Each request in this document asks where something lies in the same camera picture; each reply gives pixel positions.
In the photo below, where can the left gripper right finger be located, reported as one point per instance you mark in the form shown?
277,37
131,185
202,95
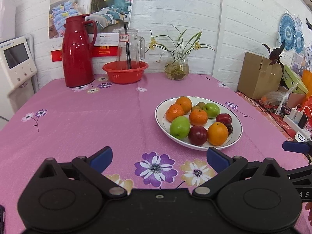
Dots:
228,170

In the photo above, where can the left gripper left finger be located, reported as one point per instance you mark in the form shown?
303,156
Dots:
91,168

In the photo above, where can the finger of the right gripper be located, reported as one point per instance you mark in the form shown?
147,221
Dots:
297,147

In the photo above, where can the large rough orange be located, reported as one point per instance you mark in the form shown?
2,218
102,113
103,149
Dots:
217,134

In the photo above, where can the dark red plum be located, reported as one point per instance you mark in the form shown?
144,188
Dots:
197,135

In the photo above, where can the small tangerine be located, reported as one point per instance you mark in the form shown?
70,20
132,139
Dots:
198,117

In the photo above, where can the green apple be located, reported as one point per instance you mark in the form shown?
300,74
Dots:
212,110
180,127

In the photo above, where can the dark purple plum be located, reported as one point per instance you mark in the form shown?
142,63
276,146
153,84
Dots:
229,128

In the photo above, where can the plaid cloth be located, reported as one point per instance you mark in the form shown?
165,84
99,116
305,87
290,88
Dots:
277,121

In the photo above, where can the white power strip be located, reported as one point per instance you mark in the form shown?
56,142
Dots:
297,120

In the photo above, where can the clear plastic bag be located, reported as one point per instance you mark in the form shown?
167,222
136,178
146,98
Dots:
277,98

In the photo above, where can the brown longan fruit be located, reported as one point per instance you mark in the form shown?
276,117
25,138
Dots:
201,105
195,108

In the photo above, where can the green box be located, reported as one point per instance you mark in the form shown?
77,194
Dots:
291,79

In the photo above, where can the orange plastic bin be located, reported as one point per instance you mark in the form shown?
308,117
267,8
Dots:
307,80

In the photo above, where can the white round plate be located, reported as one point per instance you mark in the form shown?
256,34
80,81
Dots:
165,125

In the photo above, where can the small mandarin orange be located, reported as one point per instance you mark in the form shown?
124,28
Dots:
173,112

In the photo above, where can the smooth orange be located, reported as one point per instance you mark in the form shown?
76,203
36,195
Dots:
185,103

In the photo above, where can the cardboard box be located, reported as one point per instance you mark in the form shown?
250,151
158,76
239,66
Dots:
258,77

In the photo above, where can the dark purple plant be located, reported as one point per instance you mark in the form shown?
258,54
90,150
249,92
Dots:
276,54

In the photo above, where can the red plastic basin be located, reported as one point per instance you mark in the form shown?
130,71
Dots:
119,73

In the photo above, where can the glass vase with plant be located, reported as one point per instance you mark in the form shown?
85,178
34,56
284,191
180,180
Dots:
177,50

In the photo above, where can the blue paper fans decoration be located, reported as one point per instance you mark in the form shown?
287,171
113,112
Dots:
290,33

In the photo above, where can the black stirring stick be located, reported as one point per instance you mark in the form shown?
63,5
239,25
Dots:
127,47

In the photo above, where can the white dispenser machine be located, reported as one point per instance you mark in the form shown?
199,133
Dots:
17,70

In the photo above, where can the glass pitcher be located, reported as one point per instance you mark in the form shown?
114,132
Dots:
136,46

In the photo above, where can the red thermos jug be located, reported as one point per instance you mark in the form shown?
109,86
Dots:
78,41

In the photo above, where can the bedding calendar poster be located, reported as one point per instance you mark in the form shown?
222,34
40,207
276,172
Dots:
109,15

